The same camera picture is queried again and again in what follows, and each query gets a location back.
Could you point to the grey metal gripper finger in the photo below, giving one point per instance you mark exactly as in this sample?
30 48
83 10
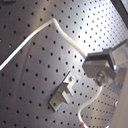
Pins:
104 66

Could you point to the black perforated breadboard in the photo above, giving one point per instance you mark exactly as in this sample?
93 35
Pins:
30 80

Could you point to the grey metal cable clip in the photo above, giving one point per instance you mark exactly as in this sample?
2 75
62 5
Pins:
62 93

